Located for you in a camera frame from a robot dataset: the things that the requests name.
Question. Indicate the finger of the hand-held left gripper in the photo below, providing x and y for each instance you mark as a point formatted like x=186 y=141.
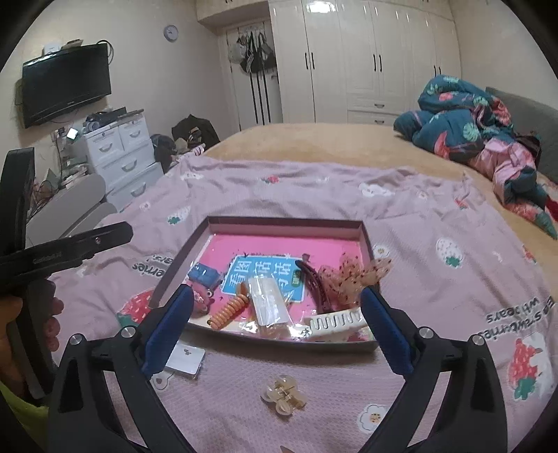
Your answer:
x=78 y=248
x=17 y=196

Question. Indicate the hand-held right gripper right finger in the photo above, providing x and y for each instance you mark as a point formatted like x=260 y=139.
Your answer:
x=388 y=335

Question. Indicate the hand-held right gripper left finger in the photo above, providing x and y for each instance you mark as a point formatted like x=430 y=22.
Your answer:
x=170 y=331

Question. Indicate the red strawberry bear hair accessory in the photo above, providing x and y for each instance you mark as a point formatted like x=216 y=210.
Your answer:
x=200 y=300

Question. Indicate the blue box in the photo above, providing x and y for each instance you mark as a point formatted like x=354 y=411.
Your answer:
x=205 y=275

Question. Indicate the dotted mesh hair bow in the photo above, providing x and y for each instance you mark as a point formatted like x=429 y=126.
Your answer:
x=348 y=278

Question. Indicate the dark red hair claw clip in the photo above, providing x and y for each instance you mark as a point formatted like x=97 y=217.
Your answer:
x=316 y=287

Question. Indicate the clear packet with white item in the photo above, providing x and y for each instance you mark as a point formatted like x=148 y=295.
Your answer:
x=270 y=305

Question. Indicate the cream pearl hair clip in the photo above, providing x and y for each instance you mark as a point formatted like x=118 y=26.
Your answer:
x=283 y=393

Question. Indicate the dark brown shallow box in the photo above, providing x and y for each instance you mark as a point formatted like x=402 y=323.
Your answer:
x=283 y=227

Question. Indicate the person's left forearm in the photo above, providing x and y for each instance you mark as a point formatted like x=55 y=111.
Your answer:
x=22 y=420

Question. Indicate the person's left hand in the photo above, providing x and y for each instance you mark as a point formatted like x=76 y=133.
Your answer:
x=8 y=344

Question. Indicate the white earring card packet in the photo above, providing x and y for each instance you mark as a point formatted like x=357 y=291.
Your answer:
x=187 y=359

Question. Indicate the white hair claw clip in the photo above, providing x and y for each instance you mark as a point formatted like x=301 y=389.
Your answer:
x=335 y=324

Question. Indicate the white drawer cabinet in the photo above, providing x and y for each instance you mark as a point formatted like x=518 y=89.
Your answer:
x=122 y=167

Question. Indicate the small black bag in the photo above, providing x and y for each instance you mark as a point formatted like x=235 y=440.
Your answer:
x=162 y=152

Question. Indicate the pink card with blue label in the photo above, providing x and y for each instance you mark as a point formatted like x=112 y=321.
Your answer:
x=270 y=244

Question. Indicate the white router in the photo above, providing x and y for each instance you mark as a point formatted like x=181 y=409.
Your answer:
x=53 y=48

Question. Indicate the large black bag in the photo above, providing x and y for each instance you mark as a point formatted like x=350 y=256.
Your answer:
x=196 y=130

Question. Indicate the pink printed blanket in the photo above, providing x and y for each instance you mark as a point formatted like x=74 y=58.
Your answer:
x=305 y=187

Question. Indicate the pink floral cloth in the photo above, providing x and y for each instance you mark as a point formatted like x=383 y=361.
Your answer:
x=510 y=167

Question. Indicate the teal floral quilt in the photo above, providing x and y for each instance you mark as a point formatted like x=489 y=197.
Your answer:
x=449 y=126

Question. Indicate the hanging bags on door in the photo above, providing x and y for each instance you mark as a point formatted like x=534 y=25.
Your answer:
x=253 y=54

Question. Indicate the grey headboard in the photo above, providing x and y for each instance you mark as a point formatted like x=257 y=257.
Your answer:
x=532 y=117

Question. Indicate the white wardrobe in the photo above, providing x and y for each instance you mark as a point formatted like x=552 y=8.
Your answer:
x=331 y=52

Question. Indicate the black wall television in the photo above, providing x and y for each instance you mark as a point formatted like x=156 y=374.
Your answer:
x=65 y=85

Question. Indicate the round wall clock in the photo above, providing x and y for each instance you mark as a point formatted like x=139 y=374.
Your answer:
x=171 y=32

